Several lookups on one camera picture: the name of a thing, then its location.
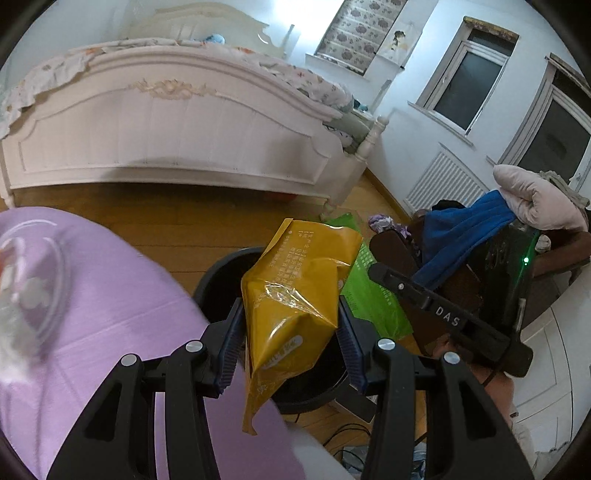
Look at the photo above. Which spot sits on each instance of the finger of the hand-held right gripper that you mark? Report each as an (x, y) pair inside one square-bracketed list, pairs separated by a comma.
[(443, 311)]

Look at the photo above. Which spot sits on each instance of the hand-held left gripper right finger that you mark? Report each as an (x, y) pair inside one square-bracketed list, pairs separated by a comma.
[(351, 353)]

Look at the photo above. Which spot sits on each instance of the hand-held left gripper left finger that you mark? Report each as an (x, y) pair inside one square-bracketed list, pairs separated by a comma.
[(231, 344)]

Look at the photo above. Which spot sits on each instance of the black trash bin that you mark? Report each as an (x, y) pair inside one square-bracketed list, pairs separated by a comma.
[(304, 392)]

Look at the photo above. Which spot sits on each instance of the yellow snack bag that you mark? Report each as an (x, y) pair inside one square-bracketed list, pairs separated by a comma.
[(295, 277)]

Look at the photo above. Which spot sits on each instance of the person's right forearm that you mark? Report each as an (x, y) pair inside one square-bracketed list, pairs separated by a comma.
[(501, 392)]

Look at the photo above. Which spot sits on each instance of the green plastic bag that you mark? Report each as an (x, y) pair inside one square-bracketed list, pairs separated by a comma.
[(374, 300)]

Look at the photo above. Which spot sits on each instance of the blue cloth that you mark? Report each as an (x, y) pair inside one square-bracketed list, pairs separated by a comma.
[(461, 230)]

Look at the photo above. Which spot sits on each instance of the pink pillow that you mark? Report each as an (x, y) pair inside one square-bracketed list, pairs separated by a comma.
[(540, 198)]

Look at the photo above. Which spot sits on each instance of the white cabinet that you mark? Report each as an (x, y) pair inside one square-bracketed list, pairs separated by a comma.
[(558, 350)]

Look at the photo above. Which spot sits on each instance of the purple floral cloth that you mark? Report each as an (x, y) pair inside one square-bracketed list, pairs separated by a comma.
[(383, 224)]

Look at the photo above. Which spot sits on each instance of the white radiator cover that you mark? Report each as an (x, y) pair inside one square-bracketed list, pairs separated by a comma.
[(443, 184)]

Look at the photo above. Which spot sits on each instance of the beige cloth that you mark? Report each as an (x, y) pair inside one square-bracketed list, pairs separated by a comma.
[(561, 180)]

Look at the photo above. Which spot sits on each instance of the purple tablecloth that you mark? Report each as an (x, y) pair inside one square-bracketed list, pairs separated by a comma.
[(115, 286)]

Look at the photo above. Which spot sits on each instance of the white framed balcony door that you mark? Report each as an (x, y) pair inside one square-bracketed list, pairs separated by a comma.
[(554, 134)]

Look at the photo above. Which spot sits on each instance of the grey green cloth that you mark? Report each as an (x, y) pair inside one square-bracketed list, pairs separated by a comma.
[(351, 127)]

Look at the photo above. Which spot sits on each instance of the white carved bed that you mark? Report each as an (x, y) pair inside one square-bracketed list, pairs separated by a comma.
[(184, 138)]

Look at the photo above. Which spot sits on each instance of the floral bedspread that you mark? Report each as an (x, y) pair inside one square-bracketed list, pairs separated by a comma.
[(300, 76)]

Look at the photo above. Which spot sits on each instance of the floral roller blind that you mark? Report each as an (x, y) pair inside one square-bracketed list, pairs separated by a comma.
[(355, 32)]

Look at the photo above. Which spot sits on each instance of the wall poster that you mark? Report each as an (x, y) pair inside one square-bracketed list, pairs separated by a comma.
[(400, 41)]

